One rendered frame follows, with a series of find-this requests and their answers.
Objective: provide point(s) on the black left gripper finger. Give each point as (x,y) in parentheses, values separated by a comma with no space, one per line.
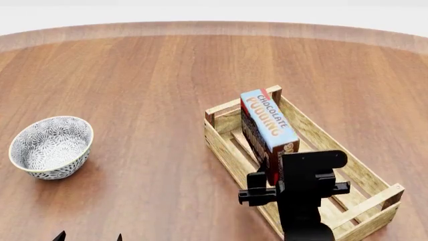
(119,238)
(61,236)

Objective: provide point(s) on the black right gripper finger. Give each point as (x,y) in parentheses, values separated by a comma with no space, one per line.
(326,179)
(257,180)

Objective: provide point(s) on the chocolate pudding box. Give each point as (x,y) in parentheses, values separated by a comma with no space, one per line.
(267,120)

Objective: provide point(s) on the wooden slatted crate tray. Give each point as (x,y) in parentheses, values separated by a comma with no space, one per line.
(364,175)

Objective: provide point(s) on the white floral patterned ceramic bowl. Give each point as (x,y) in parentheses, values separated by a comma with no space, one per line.
(50,148)

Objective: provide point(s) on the black right gripper camera box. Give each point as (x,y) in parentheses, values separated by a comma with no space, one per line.
(311,162)

